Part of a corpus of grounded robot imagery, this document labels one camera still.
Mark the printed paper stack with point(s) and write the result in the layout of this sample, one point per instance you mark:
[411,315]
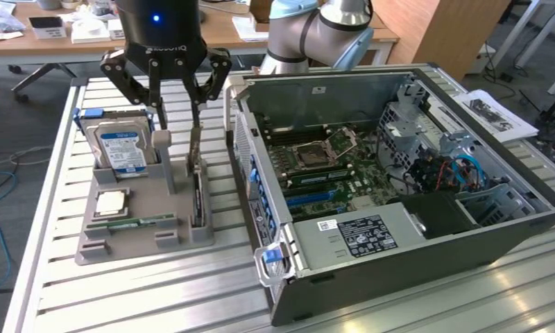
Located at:
[495,118]

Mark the brown cardboard box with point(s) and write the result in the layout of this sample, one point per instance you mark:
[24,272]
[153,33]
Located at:
[259,10]

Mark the silver disk bay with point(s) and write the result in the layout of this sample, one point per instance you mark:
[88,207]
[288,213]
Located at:
[490,204]

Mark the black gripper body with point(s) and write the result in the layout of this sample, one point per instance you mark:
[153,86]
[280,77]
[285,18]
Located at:
[157,27]

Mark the green RAM stick bare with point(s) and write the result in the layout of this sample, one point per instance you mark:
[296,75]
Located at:
[129,223]

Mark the white box round disc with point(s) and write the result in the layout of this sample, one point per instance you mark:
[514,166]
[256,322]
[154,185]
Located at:
[89,34]

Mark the metal socket cover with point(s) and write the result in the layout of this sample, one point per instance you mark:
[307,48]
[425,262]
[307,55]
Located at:
[344,142]

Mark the paper tag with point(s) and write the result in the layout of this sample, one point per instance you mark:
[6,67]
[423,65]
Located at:
[4,36]

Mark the green motherboard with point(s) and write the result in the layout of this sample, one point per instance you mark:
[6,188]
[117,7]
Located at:
[365,180]

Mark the wooden office desk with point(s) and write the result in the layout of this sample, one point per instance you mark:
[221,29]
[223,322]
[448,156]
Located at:
[227,38]
[18,46]

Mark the silver drive cage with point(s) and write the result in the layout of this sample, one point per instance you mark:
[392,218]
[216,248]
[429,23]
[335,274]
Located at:
[407,138]

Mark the blue expansion slot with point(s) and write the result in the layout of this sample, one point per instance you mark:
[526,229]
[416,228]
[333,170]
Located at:
[309,198]

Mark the grey parts rack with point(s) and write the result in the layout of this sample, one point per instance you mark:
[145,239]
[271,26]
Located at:
[157,208]

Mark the silver CPU chip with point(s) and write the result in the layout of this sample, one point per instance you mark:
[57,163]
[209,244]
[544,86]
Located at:
[110,204]

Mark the white pedestal unit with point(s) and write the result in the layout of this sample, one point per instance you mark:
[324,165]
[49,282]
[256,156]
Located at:
[486,59]

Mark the grey cup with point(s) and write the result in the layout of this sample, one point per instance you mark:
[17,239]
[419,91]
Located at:
[48,4]

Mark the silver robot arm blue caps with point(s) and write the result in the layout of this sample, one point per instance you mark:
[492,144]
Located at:
[305,34]

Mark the grey power supply unit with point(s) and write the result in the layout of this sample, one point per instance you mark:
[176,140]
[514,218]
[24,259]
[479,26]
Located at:
[305,243]

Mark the wooden cabinet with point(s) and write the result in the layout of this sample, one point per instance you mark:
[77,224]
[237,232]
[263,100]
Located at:
[444,34]

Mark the clear plastic bag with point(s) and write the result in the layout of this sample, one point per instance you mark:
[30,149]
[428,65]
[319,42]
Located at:
[1,19]

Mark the white box black inlay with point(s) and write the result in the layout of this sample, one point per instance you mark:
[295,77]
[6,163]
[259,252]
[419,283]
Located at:
[48,31]

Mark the black plastic shroud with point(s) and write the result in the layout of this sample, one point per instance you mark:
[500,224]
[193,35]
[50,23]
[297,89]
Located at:
[439,215]

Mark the green RAM stick with label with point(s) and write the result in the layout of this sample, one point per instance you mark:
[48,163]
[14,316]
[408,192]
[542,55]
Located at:
[319,177]

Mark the white paper pile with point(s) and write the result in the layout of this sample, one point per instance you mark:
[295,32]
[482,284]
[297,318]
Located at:
[247,31]

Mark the black power adapter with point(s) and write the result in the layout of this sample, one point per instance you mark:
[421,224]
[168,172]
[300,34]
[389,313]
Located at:
[506,77]

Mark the white cup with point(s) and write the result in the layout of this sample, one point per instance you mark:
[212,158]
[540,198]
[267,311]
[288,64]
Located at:
[69,3]

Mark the white metal desk frame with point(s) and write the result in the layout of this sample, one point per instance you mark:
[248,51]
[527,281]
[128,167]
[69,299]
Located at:
[539,40]

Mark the black open PC case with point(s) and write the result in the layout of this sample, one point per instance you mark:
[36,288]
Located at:
[397,277]

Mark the small white box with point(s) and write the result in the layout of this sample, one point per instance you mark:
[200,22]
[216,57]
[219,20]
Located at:
[114,33]

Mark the CPU socket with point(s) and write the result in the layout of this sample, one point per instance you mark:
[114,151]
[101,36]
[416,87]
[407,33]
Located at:
[312,156]

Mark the silver hard disk blue caddy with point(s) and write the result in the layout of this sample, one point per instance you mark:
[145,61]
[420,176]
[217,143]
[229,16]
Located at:
[120,149]

